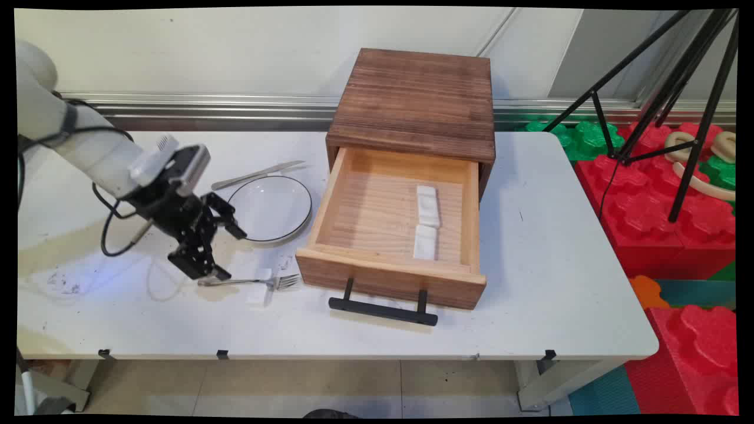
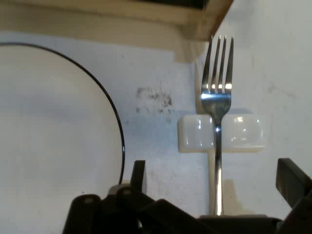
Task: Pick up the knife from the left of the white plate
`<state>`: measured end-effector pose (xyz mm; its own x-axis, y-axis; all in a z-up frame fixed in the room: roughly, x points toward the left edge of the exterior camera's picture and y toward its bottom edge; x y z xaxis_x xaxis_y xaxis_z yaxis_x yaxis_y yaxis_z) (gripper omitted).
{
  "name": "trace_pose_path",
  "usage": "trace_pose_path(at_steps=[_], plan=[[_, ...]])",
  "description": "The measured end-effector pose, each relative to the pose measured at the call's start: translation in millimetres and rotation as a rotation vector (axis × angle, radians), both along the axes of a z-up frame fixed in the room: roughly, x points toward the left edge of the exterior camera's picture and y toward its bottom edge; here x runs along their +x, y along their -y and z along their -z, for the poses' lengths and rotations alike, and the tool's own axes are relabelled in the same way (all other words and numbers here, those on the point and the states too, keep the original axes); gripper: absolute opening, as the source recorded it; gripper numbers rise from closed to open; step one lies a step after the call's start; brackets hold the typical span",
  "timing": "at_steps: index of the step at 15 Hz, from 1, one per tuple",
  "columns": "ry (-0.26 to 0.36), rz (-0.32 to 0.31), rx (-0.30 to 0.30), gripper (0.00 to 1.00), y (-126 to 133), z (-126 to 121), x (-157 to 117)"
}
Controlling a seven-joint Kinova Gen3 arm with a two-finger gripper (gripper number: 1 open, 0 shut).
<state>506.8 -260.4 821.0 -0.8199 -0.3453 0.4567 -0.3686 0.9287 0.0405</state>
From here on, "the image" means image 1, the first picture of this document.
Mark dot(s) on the white plate black rim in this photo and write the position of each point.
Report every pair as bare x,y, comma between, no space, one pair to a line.
274,206

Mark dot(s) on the dark round floor object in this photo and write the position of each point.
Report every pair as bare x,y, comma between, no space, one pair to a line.
330,414

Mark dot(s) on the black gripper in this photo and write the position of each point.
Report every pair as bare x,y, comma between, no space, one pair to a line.
171,209

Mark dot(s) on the aluminium wall rail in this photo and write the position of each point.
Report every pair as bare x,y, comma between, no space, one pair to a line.
235,106

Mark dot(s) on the black tripod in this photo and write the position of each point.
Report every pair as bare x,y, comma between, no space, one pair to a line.
701,118

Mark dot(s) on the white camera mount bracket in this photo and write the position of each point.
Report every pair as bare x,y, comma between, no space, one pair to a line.
153,162

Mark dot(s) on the silver table knife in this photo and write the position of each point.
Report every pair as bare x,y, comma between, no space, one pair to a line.
259,172

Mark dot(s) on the orange foam piece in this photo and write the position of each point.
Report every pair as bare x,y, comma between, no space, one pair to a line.
647,291

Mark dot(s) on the green foam block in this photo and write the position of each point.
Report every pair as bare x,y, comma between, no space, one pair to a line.
723,172
583,138

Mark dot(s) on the light wooden drawer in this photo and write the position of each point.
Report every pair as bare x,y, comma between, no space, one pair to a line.
371,218

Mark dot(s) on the blue foam mat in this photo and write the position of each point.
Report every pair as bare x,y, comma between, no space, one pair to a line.
601,394

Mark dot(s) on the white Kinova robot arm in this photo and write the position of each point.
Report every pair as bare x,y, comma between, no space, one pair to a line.
82,144

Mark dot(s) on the white cutlery rest block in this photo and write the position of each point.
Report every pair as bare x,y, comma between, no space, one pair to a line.
428,206
425,242
258,293

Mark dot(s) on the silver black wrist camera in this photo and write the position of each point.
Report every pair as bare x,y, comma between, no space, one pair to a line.
191,169

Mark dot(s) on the silver fork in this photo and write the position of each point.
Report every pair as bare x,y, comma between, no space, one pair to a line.
247,281

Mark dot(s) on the large red foam block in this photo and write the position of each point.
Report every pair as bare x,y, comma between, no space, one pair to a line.
642,212

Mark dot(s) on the dark wooden drawer cabinet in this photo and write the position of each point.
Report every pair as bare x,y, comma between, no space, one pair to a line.
412,100

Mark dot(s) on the teal foam mat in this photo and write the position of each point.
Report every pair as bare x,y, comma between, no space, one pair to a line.
698,293

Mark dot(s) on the white table leg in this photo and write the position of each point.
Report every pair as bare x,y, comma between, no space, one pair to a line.
65,386
548,383

